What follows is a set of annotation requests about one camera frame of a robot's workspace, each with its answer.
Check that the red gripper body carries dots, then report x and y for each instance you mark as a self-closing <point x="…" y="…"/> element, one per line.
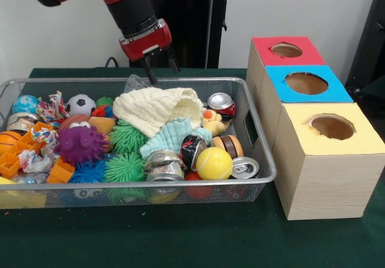
<point x="146" y="41"/>

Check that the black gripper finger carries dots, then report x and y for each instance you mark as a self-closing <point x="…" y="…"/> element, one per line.
<point x="150" y="71"/>
<point x="172" y="59"/>

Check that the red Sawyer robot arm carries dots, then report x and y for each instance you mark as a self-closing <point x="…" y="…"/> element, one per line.
<point x="129" y="6"/>

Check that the clear shallow mesh bin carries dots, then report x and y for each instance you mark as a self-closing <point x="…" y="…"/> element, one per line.
<point x="252" y="130"/>

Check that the wooden box with three holes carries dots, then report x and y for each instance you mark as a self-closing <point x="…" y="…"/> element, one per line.
<point x="328" y="172"/>

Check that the clear plastic bag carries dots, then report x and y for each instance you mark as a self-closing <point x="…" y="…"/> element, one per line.
<point x="133" y="83"/>

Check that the cream knitted cloth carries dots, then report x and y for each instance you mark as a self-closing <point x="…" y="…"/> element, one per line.
<point x="153" y="106"/>

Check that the red soda can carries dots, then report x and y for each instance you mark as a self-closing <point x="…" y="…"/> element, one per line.
<point x="221" y="103"/>

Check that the light teal cloth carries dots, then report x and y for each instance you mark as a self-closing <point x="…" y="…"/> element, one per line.
<point x="171" y="137"/>

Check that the small soccer ball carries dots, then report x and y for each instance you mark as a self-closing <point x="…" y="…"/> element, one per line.
<point x="81" y="104"/>

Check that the crushed silver can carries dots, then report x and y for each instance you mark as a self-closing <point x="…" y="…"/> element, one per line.
<point x="163" y="166"/>

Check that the green spiky ball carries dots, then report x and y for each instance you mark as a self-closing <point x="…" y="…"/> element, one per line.
<point x="124" y="168"/>

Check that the purple spiky ball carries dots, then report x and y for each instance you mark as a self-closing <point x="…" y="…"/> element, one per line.
<point x="79" y="145"/>

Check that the yellow tennis ball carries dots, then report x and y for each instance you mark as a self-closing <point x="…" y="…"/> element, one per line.
<point x="213" y="163"/>

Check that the silver can with pull tab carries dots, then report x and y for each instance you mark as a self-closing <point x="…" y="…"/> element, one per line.
<point x="245" y="168"/>

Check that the small orange basketball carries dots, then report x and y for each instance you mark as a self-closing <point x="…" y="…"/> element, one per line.
<point x="9" y="143"/>

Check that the dark green table cloth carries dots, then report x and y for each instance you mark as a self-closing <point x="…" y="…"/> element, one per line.
<point x="180" y="238"/>

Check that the black side stand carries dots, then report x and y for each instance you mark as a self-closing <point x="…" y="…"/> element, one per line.
<point x="373" y="39"/>

